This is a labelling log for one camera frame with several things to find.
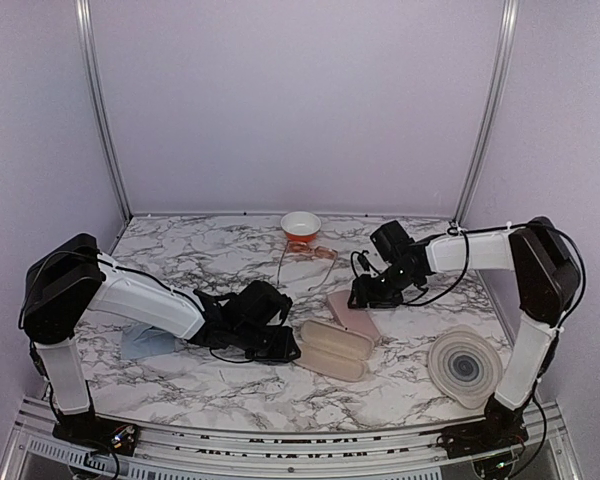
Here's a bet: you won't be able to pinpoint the front aluminium rail base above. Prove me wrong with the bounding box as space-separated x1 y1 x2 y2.
0 398 582 479

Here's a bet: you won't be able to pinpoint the pink hard glasses case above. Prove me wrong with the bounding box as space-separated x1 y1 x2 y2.
326 291 381 343

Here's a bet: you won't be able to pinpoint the aluminium frame post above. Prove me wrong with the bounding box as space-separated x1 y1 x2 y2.
74 0 133 224
453 0 520 225

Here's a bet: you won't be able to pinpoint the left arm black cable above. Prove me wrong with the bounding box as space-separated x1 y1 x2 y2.
27 247 291 416

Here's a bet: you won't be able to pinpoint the orange white bowl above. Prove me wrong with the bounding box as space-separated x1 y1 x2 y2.
280 211 322 243

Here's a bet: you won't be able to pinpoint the pink transparent sunglasses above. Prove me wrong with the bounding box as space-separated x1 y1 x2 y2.
276 241 339 291

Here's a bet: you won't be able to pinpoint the grey swirl ceramic plate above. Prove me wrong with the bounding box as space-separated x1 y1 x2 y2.
427 326 503 410

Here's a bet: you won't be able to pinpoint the right aluminium frame post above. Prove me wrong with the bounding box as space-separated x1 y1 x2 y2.
453 0 520 225

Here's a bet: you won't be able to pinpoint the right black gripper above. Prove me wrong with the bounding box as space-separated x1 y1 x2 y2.
350 263 418 308

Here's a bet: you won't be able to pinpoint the pink soft glasses case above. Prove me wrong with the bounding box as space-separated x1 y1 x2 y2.
294 320 375 383

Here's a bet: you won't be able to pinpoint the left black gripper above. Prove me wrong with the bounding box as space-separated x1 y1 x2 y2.
233 322 302 364

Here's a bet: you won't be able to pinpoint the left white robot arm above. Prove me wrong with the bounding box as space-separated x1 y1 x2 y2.
18 233 301 455

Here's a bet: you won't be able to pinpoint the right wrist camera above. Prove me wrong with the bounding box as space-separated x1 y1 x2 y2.
350 250 380 278

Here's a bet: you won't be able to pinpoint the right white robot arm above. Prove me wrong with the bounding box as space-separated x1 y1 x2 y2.
347 216 586 458

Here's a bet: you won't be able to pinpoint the left aluminium frame post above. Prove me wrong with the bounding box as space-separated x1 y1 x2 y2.
74 0 133 224

